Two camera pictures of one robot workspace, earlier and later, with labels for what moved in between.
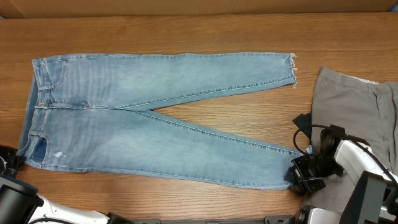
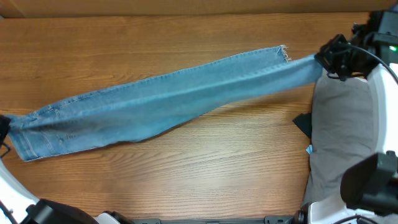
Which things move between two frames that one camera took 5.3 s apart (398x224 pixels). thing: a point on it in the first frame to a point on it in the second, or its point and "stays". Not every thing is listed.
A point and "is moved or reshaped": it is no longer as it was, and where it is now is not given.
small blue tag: x=310 y=149 stays
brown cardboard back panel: x=56 y=9 stays
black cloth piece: x=303 y=122 stays
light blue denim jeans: x=89 y=112 is moved or reshaped
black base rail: x=273 y=219 stays
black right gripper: x=298 y=172 to x=325 y=57
